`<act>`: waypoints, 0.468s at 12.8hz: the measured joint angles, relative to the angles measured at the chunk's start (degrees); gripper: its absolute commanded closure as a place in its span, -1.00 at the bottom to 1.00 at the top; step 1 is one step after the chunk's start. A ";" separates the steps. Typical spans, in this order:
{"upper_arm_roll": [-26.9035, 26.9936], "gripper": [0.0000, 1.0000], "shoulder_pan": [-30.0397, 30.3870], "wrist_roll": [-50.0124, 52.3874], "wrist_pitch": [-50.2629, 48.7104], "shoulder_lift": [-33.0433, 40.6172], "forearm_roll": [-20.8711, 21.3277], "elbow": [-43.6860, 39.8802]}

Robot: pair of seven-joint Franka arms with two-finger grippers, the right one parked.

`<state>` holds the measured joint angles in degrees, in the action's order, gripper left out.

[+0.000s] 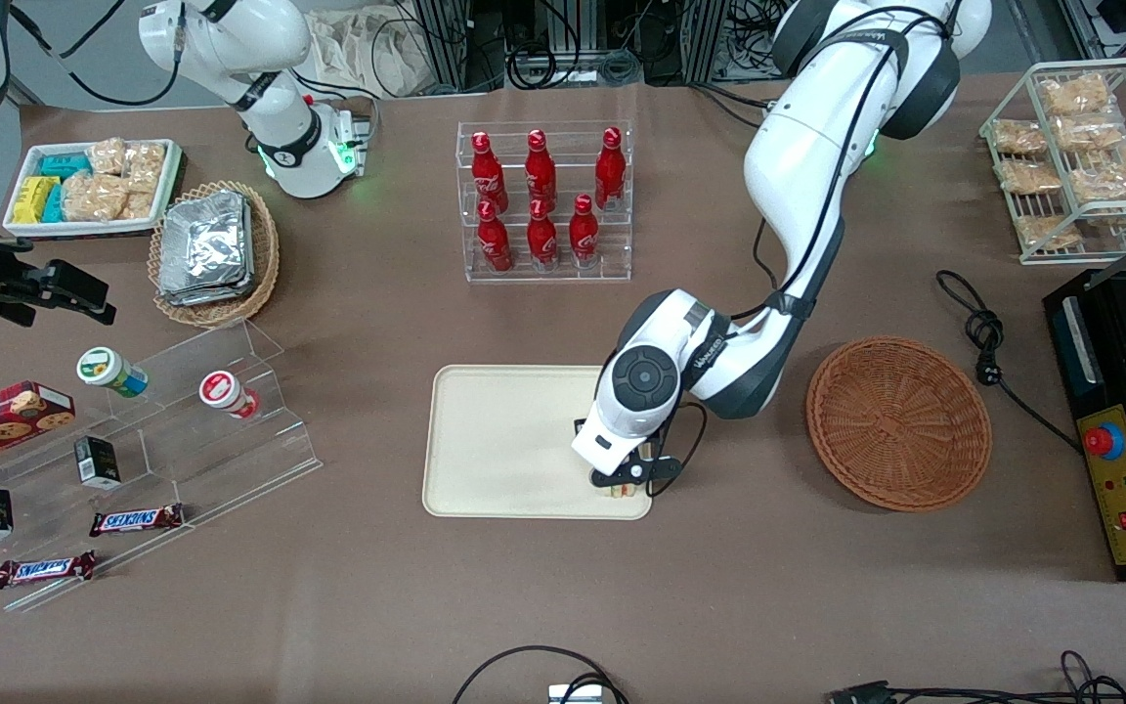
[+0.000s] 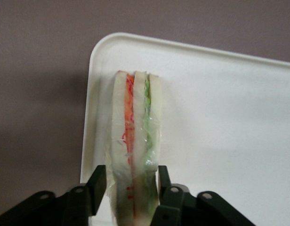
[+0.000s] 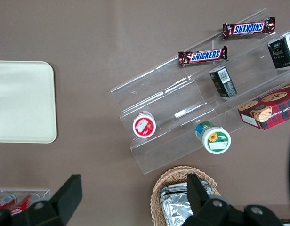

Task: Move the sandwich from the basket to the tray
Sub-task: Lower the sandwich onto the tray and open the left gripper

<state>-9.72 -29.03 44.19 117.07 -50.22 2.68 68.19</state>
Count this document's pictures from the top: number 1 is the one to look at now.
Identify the clear fried snack pack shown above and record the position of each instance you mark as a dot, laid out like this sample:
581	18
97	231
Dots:
1017	137
1047	232
1029	177
1110	179
1089	132
1074	95

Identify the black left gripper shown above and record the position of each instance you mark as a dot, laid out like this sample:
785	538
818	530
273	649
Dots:
579	424

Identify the clear rice cracker pack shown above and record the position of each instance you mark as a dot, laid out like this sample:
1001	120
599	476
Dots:
107	156
139	205
94	198
145	166

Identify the beige cloth bag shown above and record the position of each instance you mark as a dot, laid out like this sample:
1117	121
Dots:
368	49

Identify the clear acrylic step display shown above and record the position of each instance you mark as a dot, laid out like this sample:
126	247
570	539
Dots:
231	460

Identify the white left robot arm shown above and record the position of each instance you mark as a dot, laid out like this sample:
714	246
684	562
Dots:
798	166

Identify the clear acrylic bottle rack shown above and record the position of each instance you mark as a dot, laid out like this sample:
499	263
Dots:
563	277

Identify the cream plastic tray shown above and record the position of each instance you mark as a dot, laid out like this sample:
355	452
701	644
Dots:
504	440

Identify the stack of foil containers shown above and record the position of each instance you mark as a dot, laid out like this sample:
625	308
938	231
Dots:
203	249

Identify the white rectangular snack tray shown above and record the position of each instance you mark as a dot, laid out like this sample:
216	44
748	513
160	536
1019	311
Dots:
21	227

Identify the red lid yoghurt cup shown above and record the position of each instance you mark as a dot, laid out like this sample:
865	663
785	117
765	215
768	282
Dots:
223	391

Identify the snickers chocolate bar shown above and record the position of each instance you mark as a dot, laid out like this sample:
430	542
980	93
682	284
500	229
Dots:
136	520
45	569

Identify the teal snack pack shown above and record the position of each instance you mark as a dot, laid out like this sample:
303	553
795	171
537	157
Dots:
55	203
64	165

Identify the black sealing machine yellow panel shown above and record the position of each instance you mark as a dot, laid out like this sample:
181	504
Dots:
1125	469

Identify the green lid yoghurt cup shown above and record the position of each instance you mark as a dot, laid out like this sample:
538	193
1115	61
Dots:
106	370

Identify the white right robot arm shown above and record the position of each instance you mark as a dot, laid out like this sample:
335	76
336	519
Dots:
231	39

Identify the yellow snack pack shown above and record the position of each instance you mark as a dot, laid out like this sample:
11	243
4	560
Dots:
33	198

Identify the round brown wicker basket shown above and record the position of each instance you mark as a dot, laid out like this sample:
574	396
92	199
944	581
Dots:
900	425

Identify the red cola bottle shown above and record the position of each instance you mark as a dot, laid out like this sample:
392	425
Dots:
496	244
542	240
610	171
487	174
584	238
541	171

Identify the triangle sandwich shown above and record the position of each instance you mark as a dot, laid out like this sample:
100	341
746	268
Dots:
624	491

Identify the oval tan wicker basket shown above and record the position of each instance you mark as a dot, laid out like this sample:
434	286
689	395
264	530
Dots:
265	254

